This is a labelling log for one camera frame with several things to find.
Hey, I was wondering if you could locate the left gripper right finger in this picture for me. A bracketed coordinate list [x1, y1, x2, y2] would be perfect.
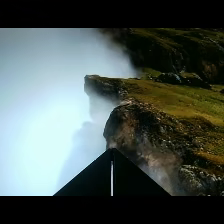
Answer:
[112, 148, 172, 197]

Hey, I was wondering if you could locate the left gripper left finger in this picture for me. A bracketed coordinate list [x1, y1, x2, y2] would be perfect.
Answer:
[53, 148, 113, 197]

